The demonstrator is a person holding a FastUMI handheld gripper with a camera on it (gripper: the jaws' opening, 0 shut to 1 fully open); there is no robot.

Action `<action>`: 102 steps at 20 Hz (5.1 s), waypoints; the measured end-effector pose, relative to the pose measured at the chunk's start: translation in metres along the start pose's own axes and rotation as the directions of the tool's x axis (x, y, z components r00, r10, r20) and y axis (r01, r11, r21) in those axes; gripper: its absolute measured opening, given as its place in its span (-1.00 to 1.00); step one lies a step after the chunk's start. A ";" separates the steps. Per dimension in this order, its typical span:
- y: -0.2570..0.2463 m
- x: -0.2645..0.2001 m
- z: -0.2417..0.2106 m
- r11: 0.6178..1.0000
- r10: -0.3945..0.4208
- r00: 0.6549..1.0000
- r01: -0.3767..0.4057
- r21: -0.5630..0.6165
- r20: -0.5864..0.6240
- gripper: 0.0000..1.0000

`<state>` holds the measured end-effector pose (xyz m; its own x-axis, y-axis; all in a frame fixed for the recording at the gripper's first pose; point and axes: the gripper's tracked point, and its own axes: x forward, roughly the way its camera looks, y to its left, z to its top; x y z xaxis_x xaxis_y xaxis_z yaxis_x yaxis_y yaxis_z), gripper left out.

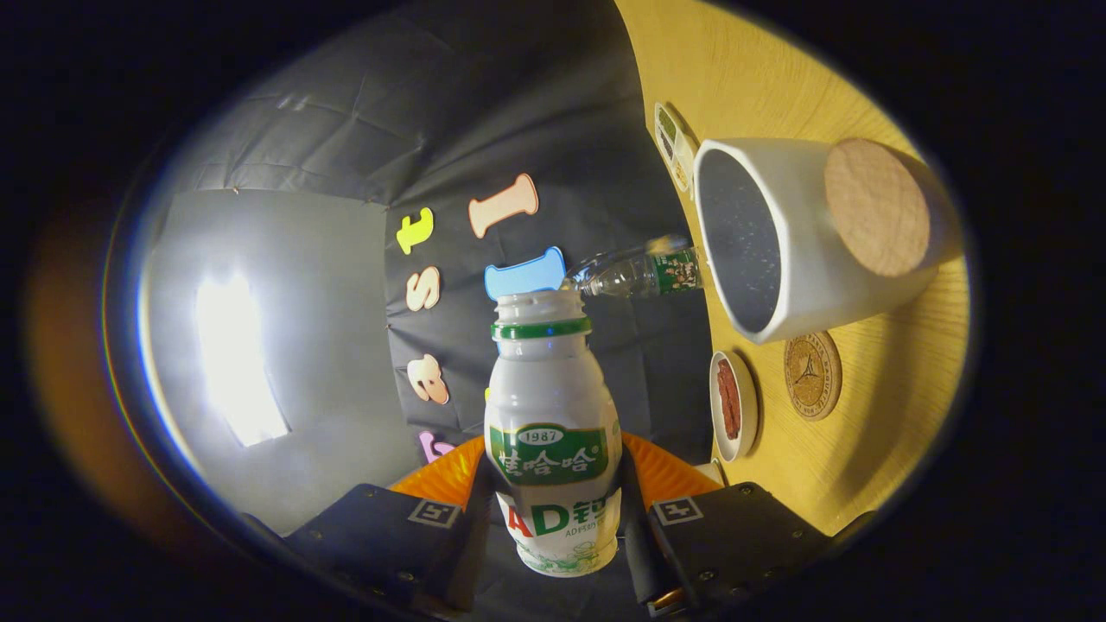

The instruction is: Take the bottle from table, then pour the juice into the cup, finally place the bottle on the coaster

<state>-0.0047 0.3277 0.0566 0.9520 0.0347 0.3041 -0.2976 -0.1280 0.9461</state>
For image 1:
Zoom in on ceiling light panel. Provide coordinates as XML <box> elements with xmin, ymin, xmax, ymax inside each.
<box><xmin>196</xmin><ymin>275</ymin><xmax>290</xmax><ymax>447</ymax></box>

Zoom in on red meat slices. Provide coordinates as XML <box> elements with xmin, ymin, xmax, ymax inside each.
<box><xmin>716</xmin><ymin>359</ymin><xmax>742</xmax><ymax>441</ymax></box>

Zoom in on wooden table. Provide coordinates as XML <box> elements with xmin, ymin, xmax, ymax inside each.
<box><xmin>615</xmin><ymin>0</ymin><xmax>973</xmax><ymax>536</ymax></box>

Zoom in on round cork coaster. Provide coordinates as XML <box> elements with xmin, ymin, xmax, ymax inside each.
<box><xmin>784</xmin><ymin>331</ymin><xmax>843</xmax><ymax>422</ymax></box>

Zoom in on clear plastic water bottle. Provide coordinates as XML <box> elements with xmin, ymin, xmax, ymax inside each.
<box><xmin>566</xmin><ymin>235</ymin><xmax>705</xmax><ymax>301</ymax></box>

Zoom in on white juice bottle green label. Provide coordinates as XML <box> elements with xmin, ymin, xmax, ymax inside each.
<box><xmin>484</xmin><ymin>289</ymin><xmax>623</xmax><ymax>577</ymax></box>

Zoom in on round white plate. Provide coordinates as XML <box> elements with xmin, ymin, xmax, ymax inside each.
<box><xmin>709</xmin><ymin>350</ymin><xmax>760</xmax><ymax>463</ymax></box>

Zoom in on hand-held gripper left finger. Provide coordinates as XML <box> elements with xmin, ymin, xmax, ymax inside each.
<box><xmin>285</xmin><ymin>435</ymin><xmax>498</xmax><ymax>619</ymax></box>

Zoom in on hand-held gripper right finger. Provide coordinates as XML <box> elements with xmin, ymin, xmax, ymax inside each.
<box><xmin>619</xmin><ymin>432</ymin><xmax>835</xmax><ymax>619</ymax></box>

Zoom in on white cup with wooden handle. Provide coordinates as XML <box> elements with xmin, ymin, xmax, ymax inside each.
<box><xmin>693</xmin><ymin>136</ymin><xmax>964</xmax><ymax>345</ymax></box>

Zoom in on black backdrop cloth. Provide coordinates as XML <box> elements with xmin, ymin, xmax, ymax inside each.
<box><xmin>151</xmin><ymin>0</ymin><xmax>718</xmax><ymax>485</ymax></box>

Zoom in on white divided dish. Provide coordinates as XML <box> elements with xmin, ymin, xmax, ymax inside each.
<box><xmin>653</xmin><ymin>102</ymin><xmax>697</xmax><ymax>193</ymax></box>

